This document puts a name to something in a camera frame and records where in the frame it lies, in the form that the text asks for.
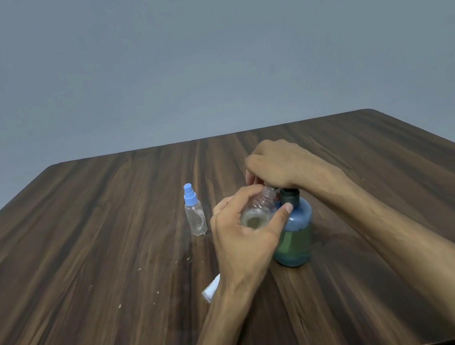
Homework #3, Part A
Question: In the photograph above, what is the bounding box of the person's left hand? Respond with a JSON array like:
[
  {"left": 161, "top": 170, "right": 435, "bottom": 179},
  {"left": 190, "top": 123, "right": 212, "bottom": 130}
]
[{"left": 204, "top": 178, "right": 307, "bottom": 298}]

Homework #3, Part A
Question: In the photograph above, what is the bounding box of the person's right hand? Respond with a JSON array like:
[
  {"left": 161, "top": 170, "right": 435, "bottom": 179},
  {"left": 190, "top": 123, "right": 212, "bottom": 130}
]
[{"left": 239, "top": 127, "right": 349, "bottom": 206}]

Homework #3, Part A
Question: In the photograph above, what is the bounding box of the clear small bottle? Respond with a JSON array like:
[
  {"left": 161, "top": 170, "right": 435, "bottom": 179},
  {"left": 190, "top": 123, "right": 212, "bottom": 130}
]
[{"left": 235, "top": 183, "right": 286, "bottom": 234}]

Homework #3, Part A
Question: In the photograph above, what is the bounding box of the white spray cap with tube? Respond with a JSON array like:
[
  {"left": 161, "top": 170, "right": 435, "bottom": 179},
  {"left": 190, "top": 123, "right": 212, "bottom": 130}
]
[{"left": 199, "top": 273, "right": 226, "bottom": 304}]

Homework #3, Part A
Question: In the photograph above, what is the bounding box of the blue green pump bottle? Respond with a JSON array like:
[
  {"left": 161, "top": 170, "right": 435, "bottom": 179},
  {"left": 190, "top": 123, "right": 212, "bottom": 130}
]
[{"left": 263, "top": 185, "right": 321, "bottom": 270}]

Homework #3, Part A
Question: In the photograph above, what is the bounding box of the blue-capped small spray bottle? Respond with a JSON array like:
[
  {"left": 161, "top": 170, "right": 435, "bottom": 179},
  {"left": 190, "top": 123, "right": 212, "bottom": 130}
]
[{"left": 180, "top": 181, "right": 209, "bottom": 238}]

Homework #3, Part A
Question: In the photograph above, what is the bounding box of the person's left forearm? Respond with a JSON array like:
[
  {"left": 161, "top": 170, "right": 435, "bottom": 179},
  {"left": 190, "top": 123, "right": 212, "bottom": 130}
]
[{"left": 159, "top": 276, "right": 268, "bottom": 345}]

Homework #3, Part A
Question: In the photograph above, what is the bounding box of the person's right forearm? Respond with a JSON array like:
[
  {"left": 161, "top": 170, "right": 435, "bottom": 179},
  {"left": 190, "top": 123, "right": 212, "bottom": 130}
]
[{"left": 305, "top": 147, "right": 455, "bottom": 345}]

